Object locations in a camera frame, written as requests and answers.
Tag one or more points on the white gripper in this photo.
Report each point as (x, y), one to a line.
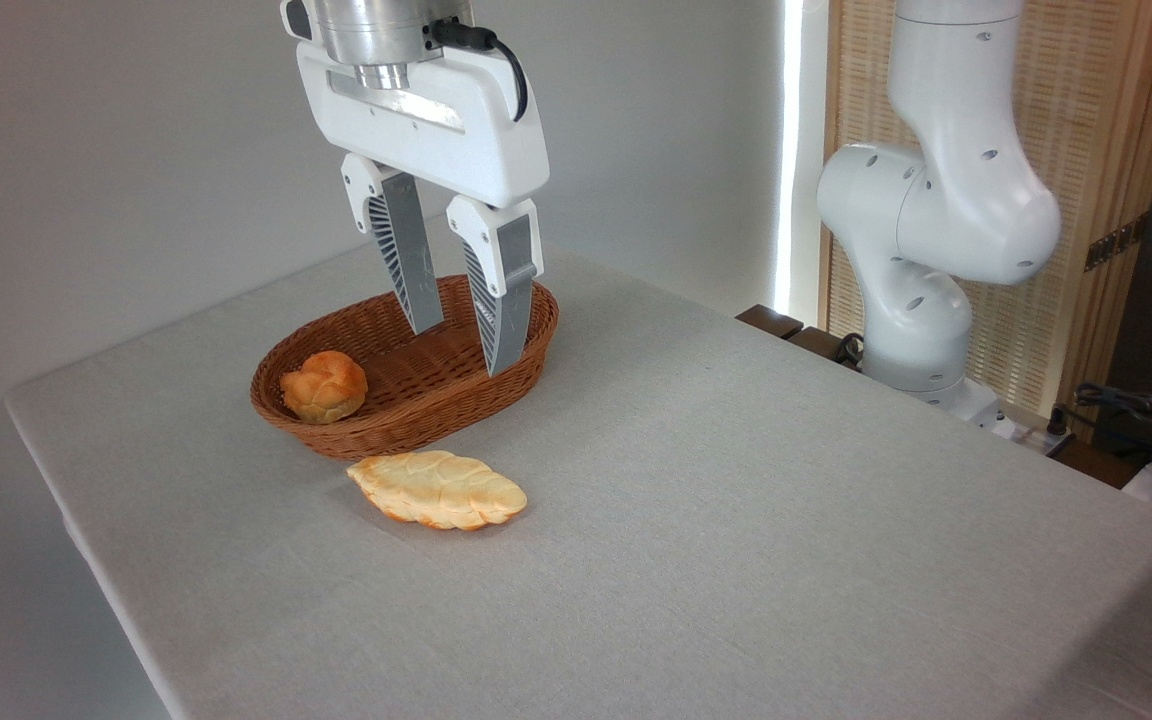
(436, 135)

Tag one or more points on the round golden bread roll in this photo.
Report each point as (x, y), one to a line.
(324, 388)

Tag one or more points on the flat braided bread loaf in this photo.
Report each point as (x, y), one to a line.
(436, 490)

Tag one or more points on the brown wicker basket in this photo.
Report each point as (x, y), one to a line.
(416, 400)

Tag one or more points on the dark brown wooden bench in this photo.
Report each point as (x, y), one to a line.
(771, 320)

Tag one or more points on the grey tablecloth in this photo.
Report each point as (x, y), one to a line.
(736, 550)

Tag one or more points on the bamboo folding screen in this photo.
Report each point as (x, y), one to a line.
(1086, 120)

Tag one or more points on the dark metal screen hinge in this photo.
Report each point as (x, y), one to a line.
(1116, 242)

